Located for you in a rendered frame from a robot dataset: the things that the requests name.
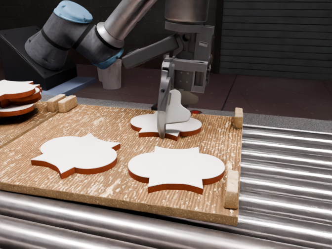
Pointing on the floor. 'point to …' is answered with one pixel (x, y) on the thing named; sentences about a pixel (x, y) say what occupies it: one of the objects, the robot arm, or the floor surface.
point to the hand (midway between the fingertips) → (166, 124)
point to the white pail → (112, 76)
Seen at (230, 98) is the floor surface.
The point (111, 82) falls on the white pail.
